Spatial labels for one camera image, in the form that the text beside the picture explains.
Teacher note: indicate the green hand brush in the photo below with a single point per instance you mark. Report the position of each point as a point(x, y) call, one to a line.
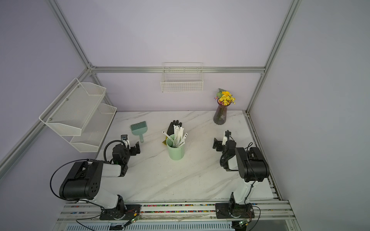
point(139, 129)

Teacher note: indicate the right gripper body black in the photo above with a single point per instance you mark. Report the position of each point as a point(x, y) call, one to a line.
point(220, 147)

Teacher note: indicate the green storage cup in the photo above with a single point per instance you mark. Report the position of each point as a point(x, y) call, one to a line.
point(175, 153)

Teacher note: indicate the black yellow work glove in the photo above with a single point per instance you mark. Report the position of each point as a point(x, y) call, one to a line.
point(170, 130)

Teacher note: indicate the aluminium front rail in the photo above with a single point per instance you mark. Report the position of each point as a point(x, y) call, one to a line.
point(192, 211)

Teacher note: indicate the bundle of wrapped straws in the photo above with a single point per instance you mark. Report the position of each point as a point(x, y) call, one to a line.
point(176, 134)

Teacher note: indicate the purple glass vase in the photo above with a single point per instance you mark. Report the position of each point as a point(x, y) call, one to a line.
point(221, 114)

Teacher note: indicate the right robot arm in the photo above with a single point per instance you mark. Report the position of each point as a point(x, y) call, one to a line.
point(252, 168)

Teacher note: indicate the white wire wall basket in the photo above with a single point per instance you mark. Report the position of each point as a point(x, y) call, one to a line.
point(182, 77)

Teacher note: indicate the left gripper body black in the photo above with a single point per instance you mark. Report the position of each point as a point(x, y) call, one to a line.
point(132, 151)

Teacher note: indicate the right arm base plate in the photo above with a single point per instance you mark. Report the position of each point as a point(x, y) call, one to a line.
point(225, 210)

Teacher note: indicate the yellow flower bouquet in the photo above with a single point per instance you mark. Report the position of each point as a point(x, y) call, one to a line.
point(224, 97)

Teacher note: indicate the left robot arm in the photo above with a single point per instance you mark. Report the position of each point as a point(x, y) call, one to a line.
point(83, 182)

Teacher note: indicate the white two-tier mesh shelf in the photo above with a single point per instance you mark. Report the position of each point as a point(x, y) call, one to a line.
point(80, 116)

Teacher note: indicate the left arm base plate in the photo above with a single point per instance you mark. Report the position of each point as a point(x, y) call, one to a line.
point(127, 212)

